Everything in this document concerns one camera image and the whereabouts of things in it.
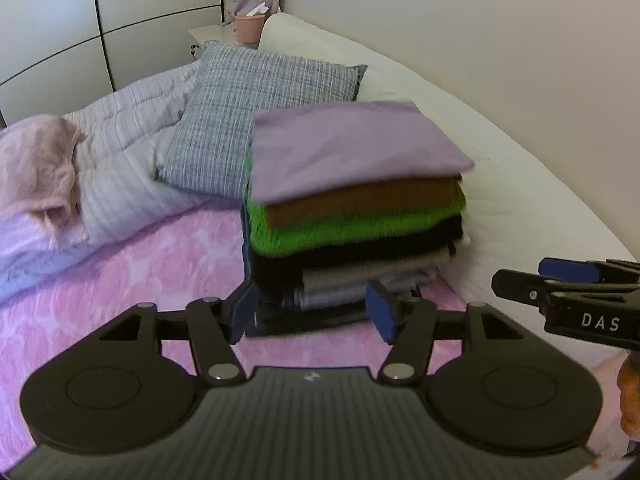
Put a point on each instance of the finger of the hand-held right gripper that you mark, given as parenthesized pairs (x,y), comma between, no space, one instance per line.
(567,269)
(517,286)

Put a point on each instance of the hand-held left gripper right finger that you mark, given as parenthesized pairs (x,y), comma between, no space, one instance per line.
(382,312)

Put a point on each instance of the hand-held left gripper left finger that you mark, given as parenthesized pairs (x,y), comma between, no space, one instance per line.
(245,312)

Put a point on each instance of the stack of clothes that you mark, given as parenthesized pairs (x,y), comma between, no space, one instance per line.
(360,240)

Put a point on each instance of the lavender tank top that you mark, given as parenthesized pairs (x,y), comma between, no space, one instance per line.
(350,145)

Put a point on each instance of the person's right hand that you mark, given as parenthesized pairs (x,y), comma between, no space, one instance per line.
(630,390)

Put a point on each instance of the pink floral blanket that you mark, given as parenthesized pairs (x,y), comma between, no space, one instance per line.
(125,280)

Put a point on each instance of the grey checkered cushion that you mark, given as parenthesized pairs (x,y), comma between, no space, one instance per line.
(260,110)

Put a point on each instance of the grey quilted duvet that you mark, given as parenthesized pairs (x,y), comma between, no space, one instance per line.
(130,125)

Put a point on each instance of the pink pillow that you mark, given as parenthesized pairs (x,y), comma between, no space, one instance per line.
(35,165)

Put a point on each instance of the white nightstand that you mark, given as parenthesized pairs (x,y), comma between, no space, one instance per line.
(210,40)

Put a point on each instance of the white sliding wardrobe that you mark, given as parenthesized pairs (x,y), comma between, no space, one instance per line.
(100,20)

